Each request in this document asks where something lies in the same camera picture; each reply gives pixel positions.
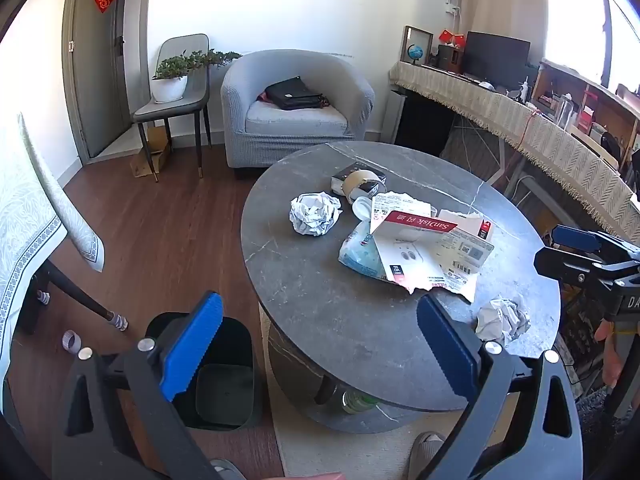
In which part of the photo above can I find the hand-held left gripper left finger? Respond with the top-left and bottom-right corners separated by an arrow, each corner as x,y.
52,290 -> 223,480

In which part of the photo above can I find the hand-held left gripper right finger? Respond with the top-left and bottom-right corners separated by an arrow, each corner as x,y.
416,292 -> 583,480

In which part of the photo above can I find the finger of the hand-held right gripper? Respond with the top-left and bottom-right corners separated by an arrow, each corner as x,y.
533,247 -> 613,290
551,225 -> 640,261

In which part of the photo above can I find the dark green trash bin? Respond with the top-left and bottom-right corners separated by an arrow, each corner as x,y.
145,311 -> 263,431

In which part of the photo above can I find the large white paper ball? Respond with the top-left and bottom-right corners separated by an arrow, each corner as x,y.
290,192 -> 344,237

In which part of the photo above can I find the person's right hand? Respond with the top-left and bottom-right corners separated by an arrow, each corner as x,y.
595,319 -> 632,389

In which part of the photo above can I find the small crumpled white paper ball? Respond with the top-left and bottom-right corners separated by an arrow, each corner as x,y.
474,297 -> 532,347

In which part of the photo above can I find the torn white packaging card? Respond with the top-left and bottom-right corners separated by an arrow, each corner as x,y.
370,210 -> 495,304

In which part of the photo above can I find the white box with red label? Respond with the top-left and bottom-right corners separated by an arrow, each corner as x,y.
437,210 -> 494,244

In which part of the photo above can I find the green glass bottle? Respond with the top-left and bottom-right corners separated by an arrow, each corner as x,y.
342,389 -> 382,415

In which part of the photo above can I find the grey slipper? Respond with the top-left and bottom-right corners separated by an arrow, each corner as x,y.
409,431 -> 447,480
209,458 -> 247,480

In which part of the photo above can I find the black table leg with sock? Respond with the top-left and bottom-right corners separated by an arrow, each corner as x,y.
46,259 -> 129,334

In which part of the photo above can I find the blue tissue packet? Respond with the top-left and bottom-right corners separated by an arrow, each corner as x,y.
338,220 -> 389,281

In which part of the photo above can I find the round grey marble coffee table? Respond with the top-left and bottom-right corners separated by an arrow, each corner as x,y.
241,141 -> 562,433

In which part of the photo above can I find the dark grey fuzzy cloth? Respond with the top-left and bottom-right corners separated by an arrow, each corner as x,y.
575,385 -> 640,480

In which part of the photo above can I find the wooden shelf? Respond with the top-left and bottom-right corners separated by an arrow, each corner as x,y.
529,58 -> 640,161

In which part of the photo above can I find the beige fringed desk cloth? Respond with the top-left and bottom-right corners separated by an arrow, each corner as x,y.
389,60 -> 640,257

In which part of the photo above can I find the printed white paper sheet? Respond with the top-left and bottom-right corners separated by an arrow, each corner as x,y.
371,191 -> 439,222

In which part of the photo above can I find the beige tape roll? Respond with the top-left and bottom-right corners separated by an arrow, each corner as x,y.
342,170 -> 381,199

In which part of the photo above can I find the flat cardboard box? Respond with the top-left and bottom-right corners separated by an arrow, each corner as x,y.
130,127 -> 174,179

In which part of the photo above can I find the black monitor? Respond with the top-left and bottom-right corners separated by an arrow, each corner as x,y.
462,31 -> 532,84

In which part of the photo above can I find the white patterned tablecloth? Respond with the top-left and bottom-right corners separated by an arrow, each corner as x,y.
0,112 -> 106,386

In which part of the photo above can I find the dark brown box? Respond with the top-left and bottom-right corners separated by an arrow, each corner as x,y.
437,43 -> 466,72

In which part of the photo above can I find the grey dining chair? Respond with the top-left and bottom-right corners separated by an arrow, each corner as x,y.
132,34 -> 211,184

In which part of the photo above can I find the grey armchair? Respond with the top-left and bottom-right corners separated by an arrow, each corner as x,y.
220,49 -> 376,181

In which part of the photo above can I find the black bag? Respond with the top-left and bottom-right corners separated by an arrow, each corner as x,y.
263,76 -> 324,111

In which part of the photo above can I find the potted green plant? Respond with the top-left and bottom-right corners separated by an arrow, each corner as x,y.
151,49 -> 244,104

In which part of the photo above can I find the grey door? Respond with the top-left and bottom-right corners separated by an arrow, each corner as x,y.
62,0 -> 132,159

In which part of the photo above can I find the wooden picture frame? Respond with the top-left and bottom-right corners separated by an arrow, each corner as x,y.
399,25 -> 435,66

